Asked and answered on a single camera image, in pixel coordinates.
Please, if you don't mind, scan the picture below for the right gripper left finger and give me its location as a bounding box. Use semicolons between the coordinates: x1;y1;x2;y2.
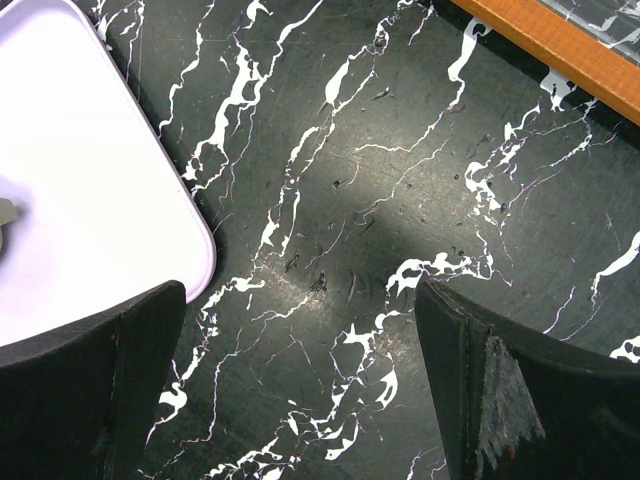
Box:
1;281;186;479

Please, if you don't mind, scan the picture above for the small olive cup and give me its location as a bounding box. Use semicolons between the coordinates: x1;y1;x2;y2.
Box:
0;198;18;251

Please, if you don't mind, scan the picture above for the wooden shelf rack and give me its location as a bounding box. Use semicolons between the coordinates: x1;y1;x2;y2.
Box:
455;0;639;124

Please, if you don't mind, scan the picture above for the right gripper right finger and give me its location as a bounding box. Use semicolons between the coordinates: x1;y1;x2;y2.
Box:
415;281;639;479

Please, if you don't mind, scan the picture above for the lavender plastic tray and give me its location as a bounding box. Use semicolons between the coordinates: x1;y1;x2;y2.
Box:
1;1;216;345

